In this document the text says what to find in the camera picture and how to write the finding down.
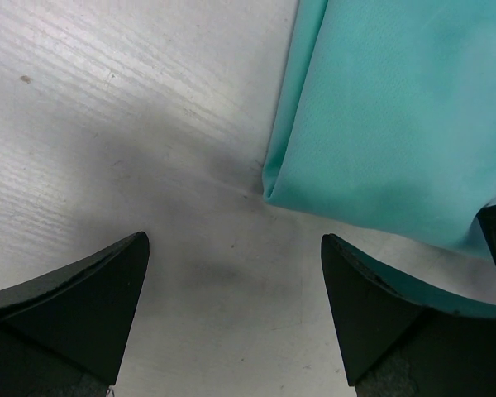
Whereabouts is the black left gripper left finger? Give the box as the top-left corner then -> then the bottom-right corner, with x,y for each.
0,232 -> 150,396

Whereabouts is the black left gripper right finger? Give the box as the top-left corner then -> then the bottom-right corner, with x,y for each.
321,234 -> 496,396

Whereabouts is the teal t-shirt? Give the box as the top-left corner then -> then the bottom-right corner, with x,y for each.
262,1 -> 496,258

